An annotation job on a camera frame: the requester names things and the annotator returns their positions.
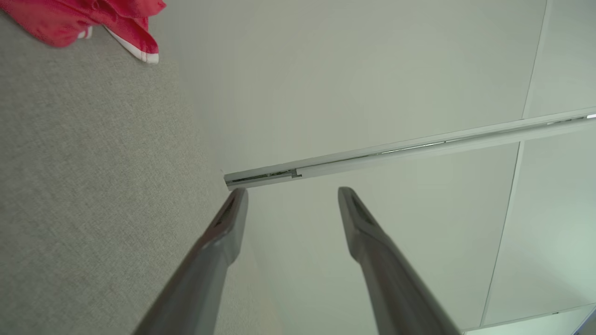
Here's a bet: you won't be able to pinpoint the red shorts with white stripe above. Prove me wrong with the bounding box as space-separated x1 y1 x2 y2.
0 0 167 64

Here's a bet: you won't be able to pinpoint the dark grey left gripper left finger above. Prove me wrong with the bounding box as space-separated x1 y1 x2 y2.
134 188 249 335

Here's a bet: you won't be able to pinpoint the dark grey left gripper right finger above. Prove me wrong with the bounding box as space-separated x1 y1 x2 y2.
338 187 461 335

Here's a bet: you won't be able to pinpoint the grey double partition post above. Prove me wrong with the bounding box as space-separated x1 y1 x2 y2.
223 108 596 191

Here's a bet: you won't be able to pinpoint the grey fabric sofa cushion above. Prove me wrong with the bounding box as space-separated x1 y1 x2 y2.
0 12 284 335

